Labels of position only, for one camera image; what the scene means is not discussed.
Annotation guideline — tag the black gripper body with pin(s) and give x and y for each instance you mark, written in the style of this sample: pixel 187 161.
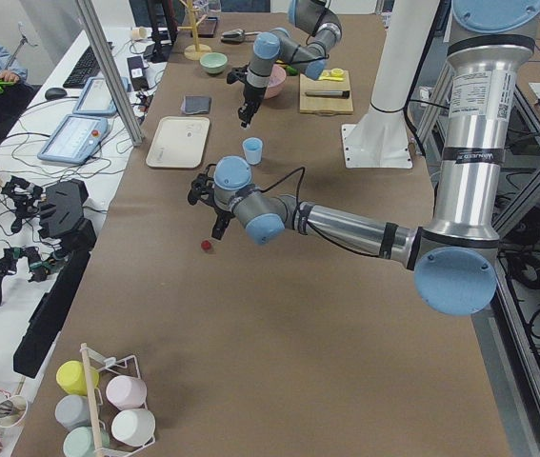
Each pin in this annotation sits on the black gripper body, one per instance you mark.
pixel 251 94
pixel 222 219

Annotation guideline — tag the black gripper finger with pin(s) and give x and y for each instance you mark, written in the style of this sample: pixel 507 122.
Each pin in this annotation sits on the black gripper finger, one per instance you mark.
pixel 219 228
pixel 245 114

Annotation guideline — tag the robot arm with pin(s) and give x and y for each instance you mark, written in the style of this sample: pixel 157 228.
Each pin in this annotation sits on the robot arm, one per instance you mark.
pixel 452 256
pixel 324 30

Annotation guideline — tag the pink bowl of ice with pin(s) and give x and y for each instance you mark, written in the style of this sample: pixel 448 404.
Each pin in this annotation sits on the pink bowl of ice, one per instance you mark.
pixel 276 82

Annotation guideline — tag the blue plastic cup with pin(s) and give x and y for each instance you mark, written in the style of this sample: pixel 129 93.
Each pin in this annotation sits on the blue plastic cup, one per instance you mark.
pixel 253 150

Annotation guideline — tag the metal ice scoop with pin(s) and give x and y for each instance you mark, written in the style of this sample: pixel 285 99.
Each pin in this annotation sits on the metal ice scoop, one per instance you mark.
pixel 237 36

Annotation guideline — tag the white cup rack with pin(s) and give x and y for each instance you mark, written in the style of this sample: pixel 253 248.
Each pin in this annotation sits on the white cup rack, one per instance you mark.
pixel 99 370

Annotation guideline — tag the pink cup on rack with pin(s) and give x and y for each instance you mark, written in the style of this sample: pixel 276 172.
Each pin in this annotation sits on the pink cup on rack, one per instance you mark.
pixel 126 392

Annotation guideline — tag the yellow cup on rack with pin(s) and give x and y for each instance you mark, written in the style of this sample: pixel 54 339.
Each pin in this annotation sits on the yellow cup on rack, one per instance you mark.
pixel 71 378

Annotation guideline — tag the white cup on rack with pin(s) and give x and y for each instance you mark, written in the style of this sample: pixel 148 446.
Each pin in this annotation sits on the white cup on rack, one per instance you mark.
pixel 133 427

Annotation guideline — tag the grey cup on rack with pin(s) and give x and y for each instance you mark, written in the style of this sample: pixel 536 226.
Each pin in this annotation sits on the grey cup on rack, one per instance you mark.
pixel 73 411

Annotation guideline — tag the green cup on rack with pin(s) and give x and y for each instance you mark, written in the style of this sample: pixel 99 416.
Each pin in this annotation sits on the green cup on rack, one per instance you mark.
pixel 79 443

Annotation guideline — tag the green bowl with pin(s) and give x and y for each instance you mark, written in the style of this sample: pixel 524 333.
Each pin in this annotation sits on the green bowl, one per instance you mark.
pixel 213 63

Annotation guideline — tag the grey folded cloth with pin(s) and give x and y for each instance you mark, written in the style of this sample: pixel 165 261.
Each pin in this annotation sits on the grey folded cloth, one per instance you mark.
pixel 194 104

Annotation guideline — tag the wooden cutting board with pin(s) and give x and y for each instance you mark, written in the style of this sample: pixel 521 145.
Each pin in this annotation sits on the wooden cutting board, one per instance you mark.
pixel 330 106

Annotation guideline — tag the wooden glass rack stand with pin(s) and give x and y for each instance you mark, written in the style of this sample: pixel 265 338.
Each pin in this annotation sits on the wooden glass rack stand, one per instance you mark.
pixel 196 14

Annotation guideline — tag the lemon slice lower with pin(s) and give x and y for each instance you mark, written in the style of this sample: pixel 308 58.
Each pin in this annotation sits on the lemon slice lower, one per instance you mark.
pixel 325 75

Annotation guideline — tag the lemon slice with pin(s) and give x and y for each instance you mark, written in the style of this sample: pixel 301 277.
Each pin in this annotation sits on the lemon slice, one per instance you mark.
pixel 325 75
pixel 336 72

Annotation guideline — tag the cream rabbit tray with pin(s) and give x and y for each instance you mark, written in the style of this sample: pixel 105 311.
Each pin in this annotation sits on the cream rabbit tray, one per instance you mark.
pixel 178 143

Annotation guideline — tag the lemon slice upper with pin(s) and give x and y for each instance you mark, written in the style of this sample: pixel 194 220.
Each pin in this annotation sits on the lemon slice upper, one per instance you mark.
pixel 336 72

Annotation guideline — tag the teach pendant far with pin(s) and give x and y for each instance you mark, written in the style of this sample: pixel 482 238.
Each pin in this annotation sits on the teach pendant far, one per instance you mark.
pixel 95 99

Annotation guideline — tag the teach pendant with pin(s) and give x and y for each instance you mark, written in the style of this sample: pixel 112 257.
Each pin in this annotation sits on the teach pendant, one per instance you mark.
pixel 95 99
pixel 75 139

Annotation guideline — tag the black keyboard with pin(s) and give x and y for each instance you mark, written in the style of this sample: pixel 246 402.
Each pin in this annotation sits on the black keyboard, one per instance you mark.
pixel 85 68

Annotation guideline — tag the teach pendant near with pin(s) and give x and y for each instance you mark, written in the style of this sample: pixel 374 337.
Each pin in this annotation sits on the teach pendant near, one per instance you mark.
pixel 75 139

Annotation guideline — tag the black bar device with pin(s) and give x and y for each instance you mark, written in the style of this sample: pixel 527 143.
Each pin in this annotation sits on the black bar device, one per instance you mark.
pixel 52 311

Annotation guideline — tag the black computer mouse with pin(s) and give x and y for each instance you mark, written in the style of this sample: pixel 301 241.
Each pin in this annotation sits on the black computer mouse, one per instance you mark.
pixel 57 93

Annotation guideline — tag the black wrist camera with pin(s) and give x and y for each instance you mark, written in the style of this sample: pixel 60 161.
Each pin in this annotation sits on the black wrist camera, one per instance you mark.
pixel 202 188
pixel 238 74

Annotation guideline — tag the aluminium frame post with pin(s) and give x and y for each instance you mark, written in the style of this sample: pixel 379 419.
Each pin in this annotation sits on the aluminium frame post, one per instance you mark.
pixel 101 49

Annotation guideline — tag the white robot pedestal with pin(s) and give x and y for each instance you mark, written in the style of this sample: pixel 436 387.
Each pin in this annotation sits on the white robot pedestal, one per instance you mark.
pixel 380 139

